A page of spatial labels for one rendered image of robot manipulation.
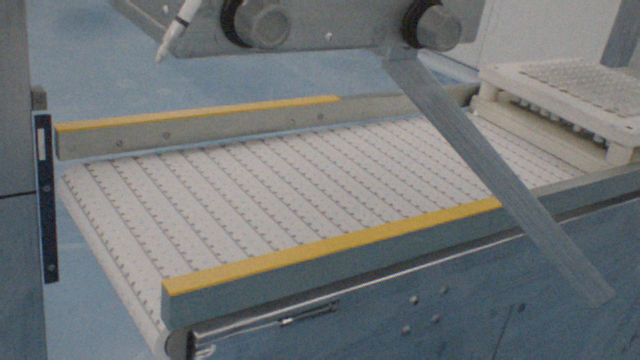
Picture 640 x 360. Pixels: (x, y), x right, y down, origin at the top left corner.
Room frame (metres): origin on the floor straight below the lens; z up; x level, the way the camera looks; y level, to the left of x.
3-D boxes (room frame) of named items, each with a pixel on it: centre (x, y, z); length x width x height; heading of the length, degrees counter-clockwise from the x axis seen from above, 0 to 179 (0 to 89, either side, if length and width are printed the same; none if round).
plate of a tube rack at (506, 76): (0.89, -0.37, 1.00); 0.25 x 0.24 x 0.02; 39
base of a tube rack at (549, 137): (0.89, -0.37, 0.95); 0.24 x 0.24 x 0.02; 39
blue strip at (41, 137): (0.56, 0.27, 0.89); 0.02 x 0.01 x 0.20; 129
